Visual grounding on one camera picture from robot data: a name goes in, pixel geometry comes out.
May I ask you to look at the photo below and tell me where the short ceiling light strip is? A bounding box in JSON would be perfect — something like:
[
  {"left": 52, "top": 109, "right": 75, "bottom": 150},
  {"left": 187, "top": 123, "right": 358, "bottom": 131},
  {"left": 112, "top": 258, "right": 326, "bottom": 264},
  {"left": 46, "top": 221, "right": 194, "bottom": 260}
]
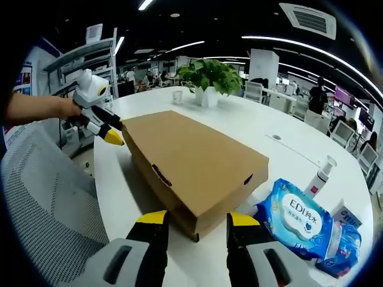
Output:
[{"left": 164, "top": 41, "right": 206, "bottom": 54}]

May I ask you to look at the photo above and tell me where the white printed carton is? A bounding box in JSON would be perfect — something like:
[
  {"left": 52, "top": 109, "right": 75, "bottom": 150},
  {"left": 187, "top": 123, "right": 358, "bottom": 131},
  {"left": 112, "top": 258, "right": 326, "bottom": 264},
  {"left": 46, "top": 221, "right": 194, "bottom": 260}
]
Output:
[{"left": 330, "top": 199, "right": 363, "bottom": 230}]

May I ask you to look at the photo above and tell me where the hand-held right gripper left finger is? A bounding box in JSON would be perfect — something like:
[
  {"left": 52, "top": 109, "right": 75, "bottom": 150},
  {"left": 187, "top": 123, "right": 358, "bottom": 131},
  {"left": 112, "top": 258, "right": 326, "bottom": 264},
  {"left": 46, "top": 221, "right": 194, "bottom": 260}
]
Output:
[{"left": 61, "top": 210, "right": 171, "bottom": 287}]

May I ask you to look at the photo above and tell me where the dark wall screen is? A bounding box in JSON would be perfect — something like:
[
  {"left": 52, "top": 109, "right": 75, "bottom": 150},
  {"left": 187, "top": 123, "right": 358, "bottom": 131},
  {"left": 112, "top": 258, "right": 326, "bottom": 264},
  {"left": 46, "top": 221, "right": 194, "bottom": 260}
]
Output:
[{"left": 358, "top": 107, "right": 375, "bottom": 131}]

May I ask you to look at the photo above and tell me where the wall poster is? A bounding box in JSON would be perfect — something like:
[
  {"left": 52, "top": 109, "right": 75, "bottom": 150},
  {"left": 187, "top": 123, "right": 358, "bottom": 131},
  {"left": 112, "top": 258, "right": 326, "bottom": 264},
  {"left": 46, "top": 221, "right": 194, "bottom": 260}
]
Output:
[
  {"left": 2, "top": 124, "right": 25, "bottom": 150},
  {"left": 11, "top": 64, "right": 34, "bottom": 96}
]

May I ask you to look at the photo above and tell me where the brown cardboard shoe box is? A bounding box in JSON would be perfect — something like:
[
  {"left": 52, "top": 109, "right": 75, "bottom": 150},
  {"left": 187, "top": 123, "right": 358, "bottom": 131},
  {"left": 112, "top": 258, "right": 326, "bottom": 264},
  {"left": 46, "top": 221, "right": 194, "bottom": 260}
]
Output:
[{"left": 120, "top": 110, "right": 269, "bottom": 243}]

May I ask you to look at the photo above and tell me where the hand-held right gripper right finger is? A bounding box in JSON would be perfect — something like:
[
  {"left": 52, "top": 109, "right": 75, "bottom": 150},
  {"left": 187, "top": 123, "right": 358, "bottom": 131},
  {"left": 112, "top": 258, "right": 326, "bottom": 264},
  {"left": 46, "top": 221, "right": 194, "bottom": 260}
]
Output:
[{"left": 226, "top": 211, "right": 323, "bottom": 287}]

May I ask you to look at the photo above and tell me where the table cable cover with grommet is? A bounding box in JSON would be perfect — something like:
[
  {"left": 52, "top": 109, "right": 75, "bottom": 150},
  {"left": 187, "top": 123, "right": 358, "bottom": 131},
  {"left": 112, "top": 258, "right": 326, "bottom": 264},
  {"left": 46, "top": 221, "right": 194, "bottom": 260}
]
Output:
[{"left": 265, "top": 133, "right": 321, "bottom": 168}]

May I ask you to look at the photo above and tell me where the green potted plant white pot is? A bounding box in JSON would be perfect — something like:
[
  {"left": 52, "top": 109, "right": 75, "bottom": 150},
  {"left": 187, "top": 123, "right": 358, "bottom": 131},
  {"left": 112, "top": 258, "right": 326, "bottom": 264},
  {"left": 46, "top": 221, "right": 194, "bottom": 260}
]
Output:
[{"left": 176, "top": 59, "right": 243, "bottom": 108}]

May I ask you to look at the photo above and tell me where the blue wet wipes soft packet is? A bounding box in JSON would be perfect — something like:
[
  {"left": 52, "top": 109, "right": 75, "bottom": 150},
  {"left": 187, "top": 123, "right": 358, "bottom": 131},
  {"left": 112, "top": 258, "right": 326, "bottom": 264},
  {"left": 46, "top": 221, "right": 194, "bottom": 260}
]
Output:
[{"left": 254, "top": 178, "right": 335, "bottom": 261}]

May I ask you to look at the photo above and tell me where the white square pillar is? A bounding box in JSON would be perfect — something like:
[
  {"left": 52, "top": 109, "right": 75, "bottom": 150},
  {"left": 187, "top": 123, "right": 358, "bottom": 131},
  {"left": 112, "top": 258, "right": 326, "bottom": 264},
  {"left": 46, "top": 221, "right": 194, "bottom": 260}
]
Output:
[{"left": 249, "top": 48, "right": 279, "bottom": 81}]

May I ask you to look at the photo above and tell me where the ceiling air conditioner vent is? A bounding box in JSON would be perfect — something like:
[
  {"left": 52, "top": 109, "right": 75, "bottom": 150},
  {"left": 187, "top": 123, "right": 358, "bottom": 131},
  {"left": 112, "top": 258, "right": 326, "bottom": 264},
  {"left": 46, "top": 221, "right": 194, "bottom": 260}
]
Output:
[{"left": 278, "top": 2, "right": 338, "bottom": 41}]

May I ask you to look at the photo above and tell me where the person's left hand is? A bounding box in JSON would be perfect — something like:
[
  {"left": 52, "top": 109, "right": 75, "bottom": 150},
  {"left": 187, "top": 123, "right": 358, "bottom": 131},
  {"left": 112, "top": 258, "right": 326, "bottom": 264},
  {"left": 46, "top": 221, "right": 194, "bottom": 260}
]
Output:
[{"left": 58, "top": 97, "right": 90, "bottom": 123}]

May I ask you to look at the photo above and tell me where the white office chair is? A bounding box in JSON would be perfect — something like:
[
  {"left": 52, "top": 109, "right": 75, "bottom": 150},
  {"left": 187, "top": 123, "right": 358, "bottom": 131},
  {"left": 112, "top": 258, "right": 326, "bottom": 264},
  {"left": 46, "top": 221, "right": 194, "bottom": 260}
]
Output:
[
  {"left": 357, "top": 143, "right": 379, "bottom": 177},
  {"left": 330, "top": 119, "right": 357, "bottom": 149},
  {"left": 244, "top": 80, "right": 264, "bottom": 104}
]

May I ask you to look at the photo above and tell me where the purple wall screen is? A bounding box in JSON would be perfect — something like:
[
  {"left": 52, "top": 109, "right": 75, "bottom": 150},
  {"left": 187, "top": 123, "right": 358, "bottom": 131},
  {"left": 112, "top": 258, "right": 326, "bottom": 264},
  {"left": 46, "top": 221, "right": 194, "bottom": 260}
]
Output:
[{"left": 334, "top": 86, "right": 357, "bottom": 110}]

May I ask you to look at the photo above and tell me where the grey mesh office chair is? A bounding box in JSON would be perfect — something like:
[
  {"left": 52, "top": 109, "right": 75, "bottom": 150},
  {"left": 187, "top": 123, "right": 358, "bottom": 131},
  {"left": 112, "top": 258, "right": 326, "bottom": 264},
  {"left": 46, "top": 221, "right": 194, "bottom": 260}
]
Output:
[{"left": 1, "top": 122, "right": 110, "bottom": 287}]

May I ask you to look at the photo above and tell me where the metal storage shelf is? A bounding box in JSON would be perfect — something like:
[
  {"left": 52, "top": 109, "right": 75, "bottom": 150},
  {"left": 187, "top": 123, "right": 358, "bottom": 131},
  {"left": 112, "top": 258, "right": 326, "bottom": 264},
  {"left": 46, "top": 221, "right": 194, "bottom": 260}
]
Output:
[{"left": 43, "top": 26, "right": 119, "bottom": 99}]

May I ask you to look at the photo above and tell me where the white slatted panel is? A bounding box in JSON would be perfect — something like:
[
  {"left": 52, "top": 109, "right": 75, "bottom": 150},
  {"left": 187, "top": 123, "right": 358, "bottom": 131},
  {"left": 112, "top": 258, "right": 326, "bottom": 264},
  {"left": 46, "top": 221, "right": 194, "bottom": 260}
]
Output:
[{"left": 86, "top": 23, "right": 104, "bottom": 44}]

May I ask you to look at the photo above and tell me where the blue plastic packet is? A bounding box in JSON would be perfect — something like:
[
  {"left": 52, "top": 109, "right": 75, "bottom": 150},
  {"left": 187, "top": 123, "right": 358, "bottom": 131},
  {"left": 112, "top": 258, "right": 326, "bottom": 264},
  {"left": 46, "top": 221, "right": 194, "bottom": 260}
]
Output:
[{"left": 314, "top": 222, "right": 363, "bottom": 271}]

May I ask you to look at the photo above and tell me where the white pump bottle red label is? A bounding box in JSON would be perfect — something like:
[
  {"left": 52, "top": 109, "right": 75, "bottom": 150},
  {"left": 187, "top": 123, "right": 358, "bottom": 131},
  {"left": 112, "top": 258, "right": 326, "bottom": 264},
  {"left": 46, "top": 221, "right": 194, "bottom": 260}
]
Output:
[{"left": 303, "top": 155, "right": 338, "bottom": 200}]

